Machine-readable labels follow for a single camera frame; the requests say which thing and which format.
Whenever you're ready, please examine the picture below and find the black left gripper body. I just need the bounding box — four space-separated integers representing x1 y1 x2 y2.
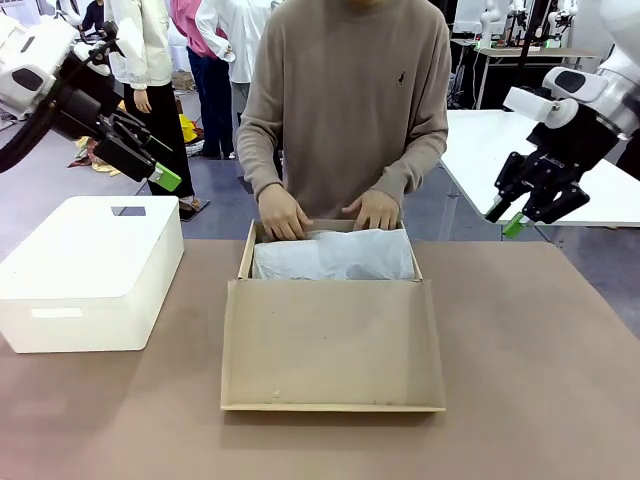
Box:
51 84 152 147

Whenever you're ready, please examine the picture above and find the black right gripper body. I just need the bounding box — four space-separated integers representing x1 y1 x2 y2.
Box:
519 106 622 199

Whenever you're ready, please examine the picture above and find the white tissue wrapping paper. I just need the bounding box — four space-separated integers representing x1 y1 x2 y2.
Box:
251 227 417 283

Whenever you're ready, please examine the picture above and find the person's left forearm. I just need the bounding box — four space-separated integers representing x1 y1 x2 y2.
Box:
382 124 450 197

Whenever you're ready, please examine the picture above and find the person's right forearm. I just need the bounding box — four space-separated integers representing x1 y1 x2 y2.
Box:
235 119 285 202

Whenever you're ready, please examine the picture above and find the brown cardboard shoe box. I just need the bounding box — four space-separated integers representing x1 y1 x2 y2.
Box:
220 218 447 414

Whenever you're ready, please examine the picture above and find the person's left hand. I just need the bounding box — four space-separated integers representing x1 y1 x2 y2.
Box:
341 190 402 232

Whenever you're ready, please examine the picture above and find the person's right hand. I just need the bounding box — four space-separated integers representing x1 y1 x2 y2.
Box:
257 185 314 242

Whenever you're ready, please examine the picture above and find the white table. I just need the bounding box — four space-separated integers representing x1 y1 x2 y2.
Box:
439 108 640 228

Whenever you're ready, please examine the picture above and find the yellow clothes pile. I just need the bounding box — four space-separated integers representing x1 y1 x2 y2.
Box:
67 99 206 177

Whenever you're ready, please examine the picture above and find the person in black clothes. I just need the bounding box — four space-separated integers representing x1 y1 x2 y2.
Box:
615 137 640 182

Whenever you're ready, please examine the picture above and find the mannequin in cream jacket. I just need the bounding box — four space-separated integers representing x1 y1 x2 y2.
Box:
103 0 197 201

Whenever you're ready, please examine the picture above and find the person in pink shirt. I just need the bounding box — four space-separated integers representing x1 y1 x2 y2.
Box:
169 0 236 159

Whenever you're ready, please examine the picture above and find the black stand pole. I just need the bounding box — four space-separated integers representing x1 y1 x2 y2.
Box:
509 0 549 96

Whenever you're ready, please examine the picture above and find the white workbench with robots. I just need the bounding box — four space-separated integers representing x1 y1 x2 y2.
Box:
449 0 601 111

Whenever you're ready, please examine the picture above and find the white plastic storage bin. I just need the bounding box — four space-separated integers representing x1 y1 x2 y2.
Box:
0 195 186 355

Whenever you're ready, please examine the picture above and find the mannequin in white shirt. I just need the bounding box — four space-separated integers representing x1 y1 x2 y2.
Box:
194 0 274 116

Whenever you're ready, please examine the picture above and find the person in beige sweater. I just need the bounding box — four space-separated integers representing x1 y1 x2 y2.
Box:
235 0 454 221

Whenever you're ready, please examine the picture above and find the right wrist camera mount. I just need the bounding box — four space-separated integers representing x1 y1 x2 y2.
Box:
501 85 577 131

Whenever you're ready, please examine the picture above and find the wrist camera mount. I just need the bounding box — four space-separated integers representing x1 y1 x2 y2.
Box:
501 85 577 131
74 19 127 76

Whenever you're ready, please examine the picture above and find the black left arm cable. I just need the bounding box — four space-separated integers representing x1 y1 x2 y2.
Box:
0 97 64 174

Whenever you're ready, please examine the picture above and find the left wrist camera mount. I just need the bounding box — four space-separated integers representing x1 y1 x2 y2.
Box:
74 19 127 76

